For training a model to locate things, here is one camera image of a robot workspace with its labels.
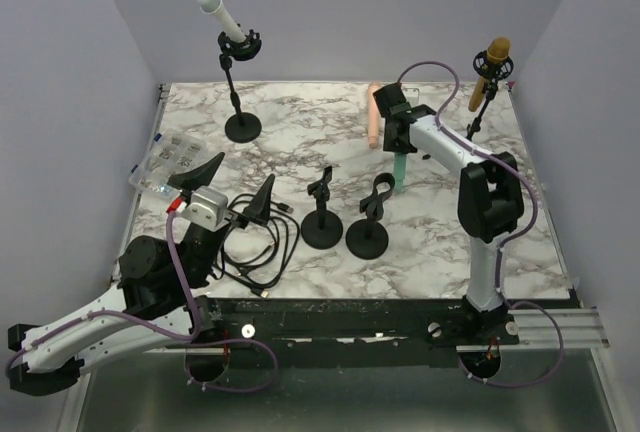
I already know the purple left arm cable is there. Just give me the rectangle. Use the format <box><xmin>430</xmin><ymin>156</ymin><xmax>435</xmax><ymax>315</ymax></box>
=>
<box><xmin>5</xmin><ymin>201</ymin><xmax>280</xmax><ymax>392</ymax></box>

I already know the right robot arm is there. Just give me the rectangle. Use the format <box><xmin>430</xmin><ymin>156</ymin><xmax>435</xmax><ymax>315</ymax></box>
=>
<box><xmin>373</xmin><ymin>83</ymin><xmax>524</xmax><ymax>344</ymax></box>

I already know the black round-base clip stand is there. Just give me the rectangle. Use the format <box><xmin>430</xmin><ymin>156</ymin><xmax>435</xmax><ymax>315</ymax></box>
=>
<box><xmin>301</xmin><ymin>166</ymin><xmax>343</xmax><ymax>250</ymax></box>

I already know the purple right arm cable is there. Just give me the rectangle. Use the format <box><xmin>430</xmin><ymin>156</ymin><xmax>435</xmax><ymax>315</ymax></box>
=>
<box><xmin>397</xmin><ymin>60</ymin><xmax>566</xmax><ymax>388</ymax></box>

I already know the green microphone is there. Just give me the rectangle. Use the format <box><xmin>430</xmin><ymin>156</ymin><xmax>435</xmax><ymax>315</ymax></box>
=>
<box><xmin>393</xmin><ymin>153</ymin><xmax>407</xmax><ymax>194</ymax></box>

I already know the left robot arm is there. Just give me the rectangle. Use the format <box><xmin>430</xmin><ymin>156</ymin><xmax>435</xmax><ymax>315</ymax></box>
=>
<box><xmin>5</xmin><ymin>154</ymin><xmax>275</xmax><ymax>397</ymax></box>

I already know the gold microphone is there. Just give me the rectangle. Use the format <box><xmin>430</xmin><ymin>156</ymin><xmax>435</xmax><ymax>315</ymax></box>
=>
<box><xmin>468</xmin><ymin>37</ymin><xmax>514</xmax><ymax>112</ymax></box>

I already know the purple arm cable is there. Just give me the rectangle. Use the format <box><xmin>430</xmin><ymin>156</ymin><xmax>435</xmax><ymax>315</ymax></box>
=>
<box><xmin>397</xmin><ymin>60</ymin><xmax>566</xmax><ymax>388</ymax></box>
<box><xmin>5</xmin><ymin>201</ymin><xmax>280</xmax><ymax>392</ymax></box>

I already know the white microphone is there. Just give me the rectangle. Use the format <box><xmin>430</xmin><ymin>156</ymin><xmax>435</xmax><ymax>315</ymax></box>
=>
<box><xmin>197</xmin><ymin>0</ymin><xmax>246</xmax><ymax>43</ymax></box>

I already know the black coiled usb cable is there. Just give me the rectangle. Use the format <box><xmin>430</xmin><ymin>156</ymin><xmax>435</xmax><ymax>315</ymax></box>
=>
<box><xmin>214</xmin><ymin>193</ymin><xmax>304</xmax><ymax>298</ymax></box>

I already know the black tripod shock-mount stand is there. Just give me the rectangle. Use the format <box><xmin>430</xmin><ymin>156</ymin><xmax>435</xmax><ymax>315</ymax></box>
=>
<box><xmin>466</xmin><ymin>81</ymin><xmax>501</xmax><ymax>141</ymax></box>

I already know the pink microphone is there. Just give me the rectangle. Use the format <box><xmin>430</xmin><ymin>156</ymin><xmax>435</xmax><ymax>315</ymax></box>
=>
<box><xmin>367</xmin><ymin>82</ymin><xmax>381</xmax><ymax>149</ymax></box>

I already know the black front mounting rail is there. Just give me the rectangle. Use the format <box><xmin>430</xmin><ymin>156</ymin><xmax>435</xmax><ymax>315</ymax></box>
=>
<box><xmin>184</xmin><ymin>296</ymin><xmax>580</xmax><ymax>377</ymax></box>

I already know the black round-base clamp stand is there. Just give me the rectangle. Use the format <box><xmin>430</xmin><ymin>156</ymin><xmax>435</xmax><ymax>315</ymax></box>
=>
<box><xmin>345</xmin><ymin>172</ymin><xmax>395</xmax><ymax>260</ymax></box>

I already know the black round-base shock-mount stand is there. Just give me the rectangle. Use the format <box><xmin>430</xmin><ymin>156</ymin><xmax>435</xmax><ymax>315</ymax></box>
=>
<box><xmin>217</xmin><ymin>29</ymin><xmax>262</xmax><ymax>144</ymax></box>

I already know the clear plastic screw box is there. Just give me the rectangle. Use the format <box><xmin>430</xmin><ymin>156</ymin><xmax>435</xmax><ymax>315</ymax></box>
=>
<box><xmin>128</xmin><ymin>129</ymin><xmax>209</xmax><ymax>202</ymax></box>

